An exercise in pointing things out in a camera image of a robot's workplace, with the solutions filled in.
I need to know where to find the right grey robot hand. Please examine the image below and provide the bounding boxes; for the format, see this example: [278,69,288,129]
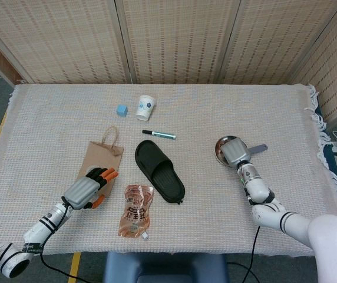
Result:
[220,138,252,168]

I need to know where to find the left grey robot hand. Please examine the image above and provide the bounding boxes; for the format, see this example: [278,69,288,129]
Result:
[62,166,119,210]

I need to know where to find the grey handled brush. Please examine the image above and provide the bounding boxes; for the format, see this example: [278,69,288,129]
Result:
[248,143,268,155]

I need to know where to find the black rubber slipper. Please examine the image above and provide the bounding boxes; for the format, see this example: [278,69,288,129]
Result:
[134,140,186,204]

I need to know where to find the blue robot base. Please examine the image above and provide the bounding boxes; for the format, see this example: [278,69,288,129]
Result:
[102,252,230,283]

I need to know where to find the round stainless steel plate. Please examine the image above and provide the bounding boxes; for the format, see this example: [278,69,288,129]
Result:
[214,135,250,169]

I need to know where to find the orange spouted sauce pouch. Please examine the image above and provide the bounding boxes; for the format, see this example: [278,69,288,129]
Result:
[117,184,155,240]

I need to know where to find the beige woven tablecloth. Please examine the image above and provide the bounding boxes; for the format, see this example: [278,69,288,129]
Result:
[0,83,337,257]

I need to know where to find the green white marker pen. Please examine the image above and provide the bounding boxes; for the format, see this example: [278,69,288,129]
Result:
[142,129,177,140]

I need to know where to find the white floral paper cup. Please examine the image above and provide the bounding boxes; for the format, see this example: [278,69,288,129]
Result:
[136,94,156,121]

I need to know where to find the bamboo folding screen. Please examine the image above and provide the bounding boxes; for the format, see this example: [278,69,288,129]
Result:
[0,0,337,121]

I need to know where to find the brown paper handle bag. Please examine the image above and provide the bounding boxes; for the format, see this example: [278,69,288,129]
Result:
[76,126,125,198]

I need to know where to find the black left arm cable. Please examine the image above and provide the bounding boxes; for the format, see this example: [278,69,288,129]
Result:
[39,196,94,283]

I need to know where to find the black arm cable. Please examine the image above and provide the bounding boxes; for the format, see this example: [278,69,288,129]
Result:
[39,196,94,283]
[241,225,261,283]

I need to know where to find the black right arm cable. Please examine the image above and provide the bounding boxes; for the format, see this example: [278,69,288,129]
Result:
[241,225,261,283]

